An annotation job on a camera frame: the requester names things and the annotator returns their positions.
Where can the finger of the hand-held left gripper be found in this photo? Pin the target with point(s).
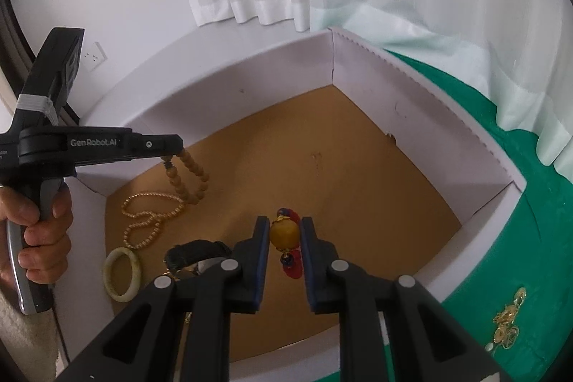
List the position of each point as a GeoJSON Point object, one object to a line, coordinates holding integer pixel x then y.
{"type": "Point", "coordinates": [161, 145]}

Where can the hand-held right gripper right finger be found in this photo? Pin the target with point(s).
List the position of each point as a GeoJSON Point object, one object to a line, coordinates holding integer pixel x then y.
{"type": "Point", "coordinates": [309, 261]}

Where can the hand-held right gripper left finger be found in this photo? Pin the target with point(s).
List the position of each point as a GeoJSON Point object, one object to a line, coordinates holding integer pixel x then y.
{"type": "Point", "coordinates": [262, 261]}

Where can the white cardboard box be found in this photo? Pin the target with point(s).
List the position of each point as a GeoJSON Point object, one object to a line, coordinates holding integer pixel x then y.
{"type": "Point", "coordinates": [358, 185]}

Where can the pale jade bangle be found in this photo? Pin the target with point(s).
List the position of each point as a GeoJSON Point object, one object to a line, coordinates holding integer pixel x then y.
{"type": "Point", "coordinates": [109, 279]}

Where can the person's left forearm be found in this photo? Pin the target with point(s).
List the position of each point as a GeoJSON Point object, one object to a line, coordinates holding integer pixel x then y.
{"type": "Point", "coordinates": [27, 341]}

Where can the person's left hand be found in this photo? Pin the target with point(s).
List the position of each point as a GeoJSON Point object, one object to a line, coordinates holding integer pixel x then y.
{"type": "Point", "coordinates": [44, 247]}

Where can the green velvet cloth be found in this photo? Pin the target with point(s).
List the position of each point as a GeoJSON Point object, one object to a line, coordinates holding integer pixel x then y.
{"type": "Point", "coordinates": [515, 239]}

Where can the white wall socket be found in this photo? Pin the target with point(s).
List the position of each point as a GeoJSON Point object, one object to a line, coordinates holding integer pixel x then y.
{"type": "Point", "coordinates": [93, 56]}

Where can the dark door frame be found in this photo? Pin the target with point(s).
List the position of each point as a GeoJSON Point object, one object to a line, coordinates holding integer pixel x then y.
{"type": "Point", "coordinates": [9, 28]}

